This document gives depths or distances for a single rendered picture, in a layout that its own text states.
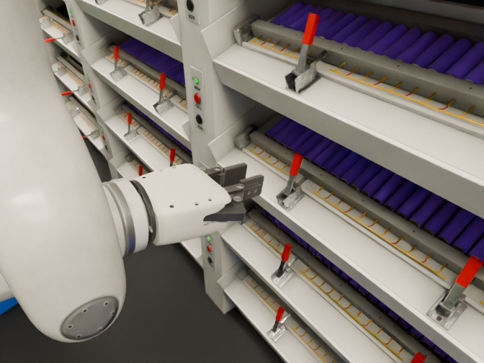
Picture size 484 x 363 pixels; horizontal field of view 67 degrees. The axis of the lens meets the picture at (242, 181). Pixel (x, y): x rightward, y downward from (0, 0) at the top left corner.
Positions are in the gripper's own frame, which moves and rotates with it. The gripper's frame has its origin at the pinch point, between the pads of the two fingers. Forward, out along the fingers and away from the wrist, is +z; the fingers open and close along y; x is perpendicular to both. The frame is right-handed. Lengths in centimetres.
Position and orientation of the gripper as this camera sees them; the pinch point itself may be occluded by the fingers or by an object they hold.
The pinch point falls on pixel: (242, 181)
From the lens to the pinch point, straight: 50.4
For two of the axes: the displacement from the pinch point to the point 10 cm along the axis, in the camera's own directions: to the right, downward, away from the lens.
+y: 6.2, 4.7, -6.3
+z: 7.7, -2.3, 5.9
